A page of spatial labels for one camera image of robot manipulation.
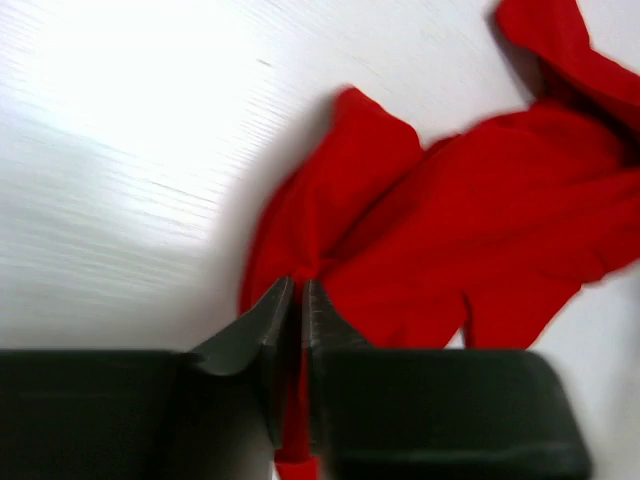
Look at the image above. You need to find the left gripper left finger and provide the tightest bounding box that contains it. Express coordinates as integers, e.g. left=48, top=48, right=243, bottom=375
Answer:
left=192, top=276, right=295, bottom=449

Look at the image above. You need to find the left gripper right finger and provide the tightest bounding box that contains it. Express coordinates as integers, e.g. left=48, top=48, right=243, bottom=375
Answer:
left=302, top=280, right=373, bottom=454

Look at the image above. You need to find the red t shirt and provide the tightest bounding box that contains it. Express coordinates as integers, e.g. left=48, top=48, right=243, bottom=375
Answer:
left=240, top=1, right=639, bottom=479

